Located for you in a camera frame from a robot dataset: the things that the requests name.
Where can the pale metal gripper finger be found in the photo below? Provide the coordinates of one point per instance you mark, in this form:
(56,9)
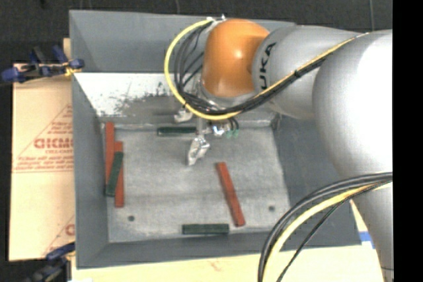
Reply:
(203,150)
(191,155)

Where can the dark green flat block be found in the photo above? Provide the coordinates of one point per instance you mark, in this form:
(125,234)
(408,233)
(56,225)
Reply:
(114,175)
(205,229)
(175,131)

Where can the grey metal bin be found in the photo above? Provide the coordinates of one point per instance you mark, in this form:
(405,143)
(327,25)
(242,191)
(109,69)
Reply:
(165,175)

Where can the red-brown flat block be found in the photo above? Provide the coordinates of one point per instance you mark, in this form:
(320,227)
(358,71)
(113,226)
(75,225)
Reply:
(119,198)
(109,142)
(230,193)

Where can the brown cardboard board red print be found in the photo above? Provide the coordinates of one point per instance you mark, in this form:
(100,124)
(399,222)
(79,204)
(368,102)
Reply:
(39,201)

